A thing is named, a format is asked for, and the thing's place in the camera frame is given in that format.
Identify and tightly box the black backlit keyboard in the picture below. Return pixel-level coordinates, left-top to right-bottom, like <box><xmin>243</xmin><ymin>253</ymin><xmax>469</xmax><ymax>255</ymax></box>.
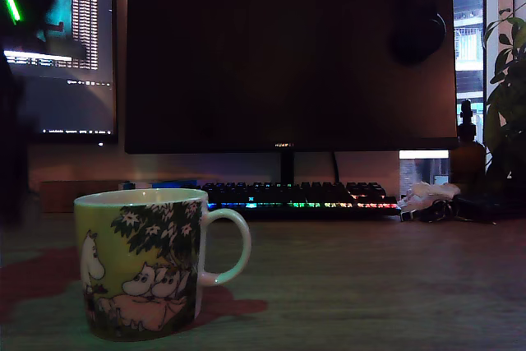
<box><xmin>180</xmin><ymin>181</ymin><xmax>403</xmax><ymax>220</ymax></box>

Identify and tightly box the large dark computer monitor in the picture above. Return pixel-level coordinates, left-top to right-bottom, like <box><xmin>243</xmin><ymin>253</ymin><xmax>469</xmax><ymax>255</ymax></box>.
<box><xmin>123</xmin><ymin>0</ymin><xmax>459</xmax><ymax>155</ymax></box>

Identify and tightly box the blue flat box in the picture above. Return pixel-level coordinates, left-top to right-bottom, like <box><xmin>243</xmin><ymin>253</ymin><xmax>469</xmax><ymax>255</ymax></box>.
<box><xmin>150</xmin><ymin>179</ymin><xmax>197</xmax><ymax>190</ymax></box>

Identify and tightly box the crumpled white tissue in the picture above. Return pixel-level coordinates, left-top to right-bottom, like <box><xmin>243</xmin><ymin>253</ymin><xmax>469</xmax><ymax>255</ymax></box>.
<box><xmin>396</xmin><ymin>182</ymin><xmax>461</xmax><ymax>208</ymax></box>

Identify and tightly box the cartoon print ceramic mug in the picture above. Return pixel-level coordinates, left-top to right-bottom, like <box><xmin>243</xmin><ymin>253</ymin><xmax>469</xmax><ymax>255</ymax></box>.
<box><xmin>73</xmin><ymin>187</ymin><xmax>252</xmax><ymax>343</ymax></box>

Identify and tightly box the black key bunch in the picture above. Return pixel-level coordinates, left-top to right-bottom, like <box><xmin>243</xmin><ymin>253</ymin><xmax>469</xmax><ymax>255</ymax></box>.
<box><xmin>417</xmin><ymin>198</ymin><xmax>455</xmax><ymax>224</ymax></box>

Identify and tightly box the lit computer monitor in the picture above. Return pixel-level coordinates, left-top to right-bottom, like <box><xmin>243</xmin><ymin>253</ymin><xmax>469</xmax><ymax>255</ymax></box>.
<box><xmin>0</xmin><ymin>0</ymin><xmax>119</xmax><ymax>146</ymax></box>

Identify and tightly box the black over-ear headphones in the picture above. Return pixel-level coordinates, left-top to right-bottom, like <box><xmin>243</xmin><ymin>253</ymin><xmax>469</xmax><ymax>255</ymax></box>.
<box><xmin>389</xmin><ymin>0</ymin><xmax>448</xmax><ymax>67</ymax></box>

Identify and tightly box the brown dropper bottle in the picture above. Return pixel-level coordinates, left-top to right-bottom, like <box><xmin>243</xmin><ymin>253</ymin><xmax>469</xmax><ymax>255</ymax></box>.
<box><xmin>450</xmin><ymin>99</ymin><xmax>487</xmax><ymax>186</ymax></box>

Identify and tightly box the dark flat pouch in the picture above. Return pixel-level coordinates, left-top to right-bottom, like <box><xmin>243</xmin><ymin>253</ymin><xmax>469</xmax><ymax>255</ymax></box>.
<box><xmin>451</xmin><ymin>193</ymin><xmax>510</xmax><ymax>223</ymax></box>

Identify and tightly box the green leafy houseplant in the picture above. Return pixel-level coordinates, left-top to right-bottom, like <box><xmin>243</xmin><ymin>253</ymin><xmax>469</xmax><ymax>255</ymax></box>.
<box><xmin>482</xmin><ymin>5</ymin><xmax>526</xmax><ymax>182</ymax></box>

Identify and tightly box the black monitor stand post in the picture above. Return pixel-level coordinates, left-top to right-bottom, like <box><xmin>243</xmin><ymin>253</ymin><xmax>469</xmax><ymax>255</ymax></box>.
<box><xmin>280</xmin><ymin>151</ymin><xmax>296</xmax><ymax>185</ymax></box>

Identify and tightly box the black monitor cable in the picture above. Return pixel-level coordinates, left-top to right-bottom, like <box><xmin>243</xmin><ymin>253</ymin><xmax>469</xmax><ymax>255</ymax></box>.
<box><xmin>330</xmin><ymin>151</ymin><xmax>342</xmax><ymax>183</ymax></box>

